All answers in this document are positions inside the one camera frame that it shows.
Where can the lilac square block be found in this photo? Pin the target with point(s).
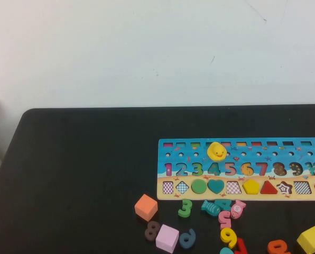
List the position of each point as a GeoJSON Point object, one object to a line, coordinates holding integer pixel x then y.
{"type": "Point", "coordinates": [167, 238]}

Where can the yellow number nine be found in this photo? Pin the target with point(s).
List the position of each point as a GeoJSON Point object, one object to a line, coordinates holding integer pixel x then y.
{"type": "Point", "coordinates": [232, 242]}

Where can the green circle piece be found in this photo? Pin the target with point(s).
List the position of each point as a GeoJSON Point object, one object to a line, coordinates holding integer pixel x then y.
{"type": "Point", "coordinates": [199, 186]}

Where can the yellow square block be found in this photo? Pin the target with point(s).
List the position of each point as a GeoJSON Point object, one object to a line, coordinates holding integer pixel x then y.
{"type": "Point", "coordinates": [312, 238]}

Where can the green number three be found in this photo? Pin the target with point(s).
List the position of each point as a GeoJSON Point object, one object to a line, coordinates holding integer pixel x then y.
{"type": "Point", "coordinates": [186, 208]}

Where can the yellow pentagon piece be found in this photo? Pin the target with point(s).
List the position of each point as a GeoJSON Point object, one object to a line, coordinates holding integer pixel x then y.
{"type": "Point", "coordinates": [251, 187]}

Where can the orange square block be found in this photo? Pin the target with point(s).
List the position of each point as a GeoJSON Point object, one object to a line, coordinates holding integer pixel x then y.
{"type": "Point", "coordinates": [146, 207]}

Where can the yellow rubber duck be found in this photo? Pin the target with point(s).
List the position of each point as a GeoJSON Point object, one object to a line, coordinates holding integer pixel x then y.
{"type": "Point", "coordinates": [216, 152]}

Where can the teal number four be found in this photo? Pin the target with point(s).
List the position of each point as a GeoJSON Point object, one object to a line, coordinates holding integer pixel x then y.
{"type": "Point", "coordinates": [224, 205]}

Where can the colourful wooden puzzle board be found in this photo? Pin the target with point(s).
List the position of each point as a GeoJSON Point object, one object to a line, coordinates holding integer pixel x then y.
{"type": "Point", "coordinates": [189, 158]}

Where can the orange number zero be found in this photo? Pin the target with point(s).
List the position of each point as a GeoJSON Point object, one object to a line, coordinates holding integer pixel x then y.
{"type": "Point", "coordinates": [271, 247]}

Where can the teal striped fish piece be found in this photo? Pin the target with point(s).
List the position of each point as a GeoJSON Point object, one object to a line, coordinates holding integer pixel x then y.
{"type": "Point", "coordinates": [211, 209]}

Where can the dark blue number six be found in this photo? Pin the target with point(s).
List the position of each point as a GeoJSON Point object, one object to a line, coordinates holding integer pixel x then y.
{"type": "Point", "coordinates": [192, 235]}

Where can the teal number piece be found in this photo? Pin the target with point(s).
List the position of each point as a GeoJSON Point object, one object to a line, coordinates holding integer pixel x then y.
{"type": "Point", "coordinates": [225, 251]}

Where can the teal heart piece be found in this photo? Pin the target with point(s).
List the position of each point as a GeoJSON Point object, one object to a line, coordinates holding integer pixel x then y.
{"type": "Point", "coordinates": [215, 186]}

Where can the red number seven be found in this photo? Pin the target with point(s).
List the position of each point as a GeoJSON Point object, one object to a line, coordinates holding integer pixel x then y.
{"type": "Point", "coordinates": [240, 243]}

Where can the pink fish piece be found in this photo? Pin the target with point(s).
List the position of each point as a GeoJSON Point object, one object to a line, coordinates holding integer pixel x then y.
{"type": "Point", "coordinates": [237, 209]}

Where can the pink number five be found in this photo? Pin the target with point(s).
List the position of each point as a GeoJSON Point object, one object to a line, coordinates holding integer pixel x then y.
{"type": "Point", "coordinates": [222, 217]}

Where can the brown number eight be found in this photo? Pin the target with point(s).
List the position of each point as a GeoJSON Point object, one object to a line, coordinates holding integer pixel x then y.
{"type": "Point", "coordinates": [152, 229]}

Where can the red triangle piece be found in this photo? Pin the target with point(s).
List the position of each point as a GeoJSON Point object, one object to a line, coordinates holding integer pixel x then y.
{"type": "Point", "coordinates": [268, 189]}

